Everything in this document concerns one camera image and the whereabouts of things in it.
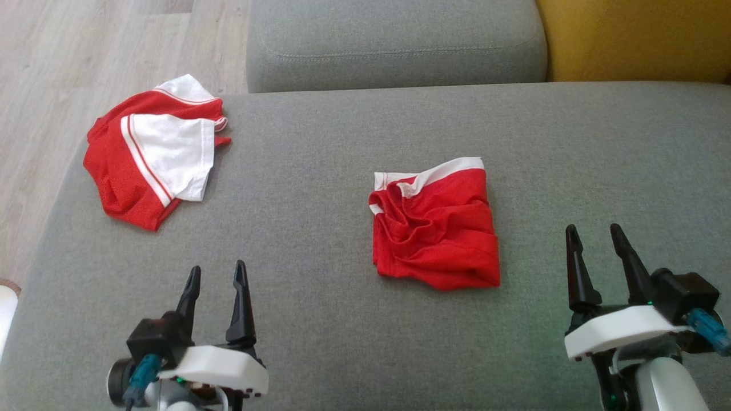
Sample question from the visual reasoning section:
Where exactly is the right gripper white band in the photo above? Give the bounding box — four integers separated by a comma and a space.
564, 223, 694, 411

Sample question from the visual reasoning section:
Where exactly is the white round object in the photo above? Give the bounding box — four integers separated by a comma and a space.
0, 279, 22, 361

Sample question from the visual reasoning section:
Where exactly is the grey sofa back cushion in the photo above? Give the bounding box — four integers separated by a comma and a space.
246, 0, 549, 94

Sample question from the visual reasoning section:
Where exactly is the red white basketball jersey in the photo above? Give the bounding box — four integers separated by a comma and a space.
83, 74, 232, 232

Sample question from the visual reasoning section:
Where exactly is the grey fabric sofa seat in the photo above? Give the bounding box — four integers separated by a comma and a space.
0, 81, 731, 411

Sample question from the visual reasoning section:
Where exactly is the red shorts white waistband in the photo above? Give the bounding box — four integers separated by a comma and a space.
368, 156, 502, 292

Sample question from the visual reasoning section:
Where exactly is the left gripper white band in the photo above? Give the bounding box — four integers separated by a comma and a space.
157, 260, 269, 411

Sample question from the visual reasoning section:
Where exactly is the yellow sofa cushion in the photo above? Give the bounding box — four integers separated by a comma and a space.
535, 0, 731, 86

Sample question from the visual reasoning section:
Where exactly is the left blue plug black cable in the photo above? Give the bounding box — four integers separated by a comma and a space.
122, 353, 164, 411

